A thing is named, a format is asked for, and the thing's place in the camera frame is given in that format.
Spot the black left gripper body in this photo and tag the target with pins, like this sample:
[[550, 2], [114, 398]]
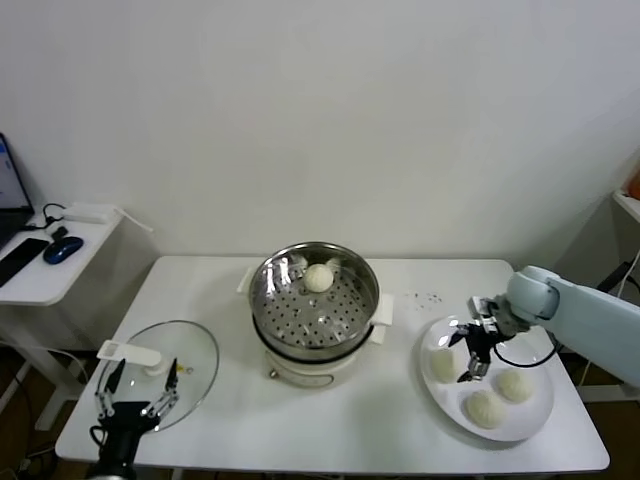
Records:
[[125, 420]]

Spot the white steamed baozi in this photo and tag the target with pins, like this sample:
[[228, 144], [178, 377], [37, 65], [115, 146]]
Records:
[[515, 385], [442, 367], [318, 277], [486, 410]]

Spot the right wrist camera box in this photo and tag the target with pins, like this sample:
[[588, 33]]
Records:
[[481, 306]]

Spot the blue computer mouse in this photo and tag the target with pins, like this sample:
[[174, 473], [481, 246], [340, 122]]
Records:
[[62, 249]]

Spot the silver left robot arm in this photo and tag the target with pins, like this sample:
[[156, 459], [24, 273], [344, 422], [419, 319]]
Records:
[[112, 474]]

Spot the white round plate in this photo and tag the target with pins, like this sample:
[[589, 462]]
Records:
[[530, 415]]

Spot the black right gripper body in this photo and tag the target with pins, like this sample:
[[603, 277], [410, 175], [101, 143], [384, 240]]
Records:
[[479, 342]]

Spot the scattered black crumbs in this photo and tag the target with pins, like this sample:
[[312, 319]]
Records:
[[435, 299]]

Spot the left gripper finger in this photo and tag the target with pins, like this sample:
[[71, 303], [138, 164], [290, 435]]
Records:
[[170, 390], [112, 385]]

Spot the small black dongle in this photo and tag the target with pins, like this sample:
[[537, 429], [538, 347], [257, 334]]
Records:
[[60, 232]]

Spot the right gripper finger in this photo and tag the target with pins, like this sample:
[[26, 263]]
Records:
[[456, 336], [477, 369]]

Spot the stainless steel steamer basket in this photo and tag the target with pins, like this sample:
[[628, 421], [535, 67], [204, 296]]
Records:
[[360, 280]]

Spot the white desk foot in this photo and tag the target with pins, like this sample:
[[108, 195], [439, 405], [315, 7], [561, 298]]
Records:
[[605, 395]]

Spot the white shelf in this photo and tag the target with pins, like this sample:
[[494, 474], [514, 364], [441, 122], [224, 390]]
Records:
[[627, 202]]

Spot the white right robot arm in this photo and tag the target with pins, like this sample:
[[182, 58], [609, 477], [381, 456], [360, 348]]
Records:
[[585, 320]]

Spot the white electric cooker base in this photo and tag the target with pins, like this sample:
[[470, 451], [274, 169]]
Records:
[[300, 380]]

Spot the white adapter box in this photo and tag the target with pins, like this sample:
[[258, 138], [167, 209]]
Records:
[[87, 212]]

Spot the orange object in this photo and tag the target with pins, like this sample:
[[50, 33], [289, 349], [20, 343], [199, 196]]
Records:
[[635, 186]]

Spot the black smartphone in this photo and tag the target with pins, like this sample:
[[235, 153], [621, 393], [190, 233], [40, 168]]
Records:
[[20, 257]]

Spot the white side table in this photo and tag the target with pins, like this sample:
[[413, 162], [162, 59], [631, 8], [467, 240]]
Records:
[[45, 290]]

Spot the black laptop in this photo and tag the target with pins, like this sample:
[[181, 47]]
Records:
[[10, 200]]

